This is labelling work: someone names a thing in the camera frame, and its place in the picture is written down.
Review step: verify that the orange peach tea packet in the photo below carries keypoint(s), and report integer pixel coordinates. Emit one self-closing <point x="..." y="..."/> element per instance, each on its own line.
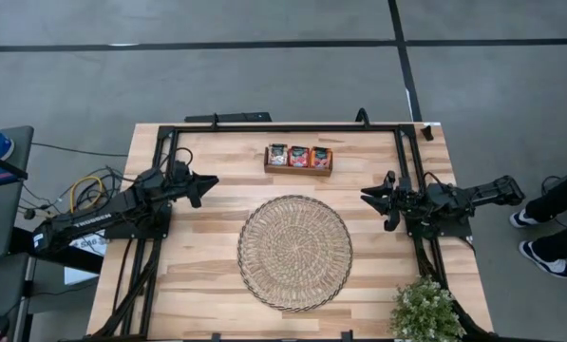
<point x="320" y="157"/>

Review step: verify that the black table frame rail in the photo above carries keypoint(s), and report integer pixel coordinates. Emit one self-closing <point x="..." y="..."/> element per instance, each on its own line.
<point x="288" y="128"/>

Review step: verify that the green potted plant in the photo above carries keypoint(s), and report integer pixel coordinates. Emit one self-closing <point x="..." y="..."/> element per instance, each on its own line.
<point x="425" y="311"/>

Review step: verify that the round woven straw mat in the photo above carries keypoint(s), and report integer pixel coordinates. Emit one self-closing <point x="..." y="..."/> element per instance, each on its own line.
<point x="295" y="254"/>

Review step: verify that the white paper sheet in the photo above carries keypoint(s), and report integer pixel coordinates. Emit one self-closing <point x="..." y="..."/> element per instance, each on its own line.
<point x="86" y="261"/>

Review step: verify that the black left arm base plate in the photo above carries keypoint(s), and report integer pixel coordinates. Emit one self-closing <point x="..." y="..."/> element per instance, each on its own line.
<point x="140" y="225"/>

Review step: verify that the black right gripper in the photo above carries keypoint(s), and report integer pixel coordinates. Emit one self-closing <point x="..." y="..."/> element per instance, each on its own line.
<point x="404" y="199"/>

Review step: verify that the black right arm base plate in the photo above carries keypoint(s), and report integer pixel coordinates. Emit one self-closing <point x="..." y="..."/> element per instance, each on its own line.
<point x="447" y="228"/>

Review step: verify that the wooden tea organizer box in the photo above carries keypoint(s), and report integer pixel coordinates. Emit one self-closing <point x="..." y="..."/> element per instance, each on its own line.
<point x="298" y="170"/>

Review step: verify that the person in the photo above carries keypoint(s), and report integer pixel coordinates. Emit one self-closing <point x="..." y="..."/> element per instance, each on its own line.
<point x="553" y="214"/>

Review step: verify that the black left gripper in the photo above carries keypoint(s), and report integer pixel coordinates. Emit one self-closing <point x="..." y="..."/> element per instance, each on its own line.
<point x="183" y="183"/>

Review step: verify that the red strawberry tea packet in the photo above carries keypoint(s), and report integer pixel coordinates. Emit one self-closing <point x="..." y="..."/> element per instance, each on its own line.
<point x="298" y="157"/>

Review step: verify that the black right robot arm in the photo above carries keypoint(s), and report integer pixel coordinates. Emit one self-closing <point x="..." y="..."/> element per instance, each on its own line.
<point x="473" y="195"/>

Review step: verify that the beige vanilla tea packet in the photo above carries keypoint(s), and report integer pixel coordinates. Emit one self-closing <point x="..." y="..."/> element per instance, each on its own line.
<point x="277" y="155"/>

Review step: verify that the black workbench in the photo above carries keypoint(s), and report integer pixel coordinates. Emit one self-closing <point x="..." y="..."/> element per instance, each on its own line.
<point x="3" y="214"/>

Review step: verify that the black flat bar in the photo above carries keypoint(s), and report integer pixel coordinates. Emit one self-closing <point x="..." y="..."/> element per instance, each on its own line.
<point x="231" y="117"/>

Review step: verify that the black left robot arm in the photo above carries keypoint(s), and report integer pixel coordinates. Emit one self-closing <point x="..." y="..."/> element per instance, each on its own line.
<point x="102" y="216"/>

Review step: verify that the small black clamp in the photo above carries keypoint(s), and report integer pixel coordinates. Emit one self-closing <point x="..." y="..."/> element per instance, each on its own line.
<point x="426" y="133"/>

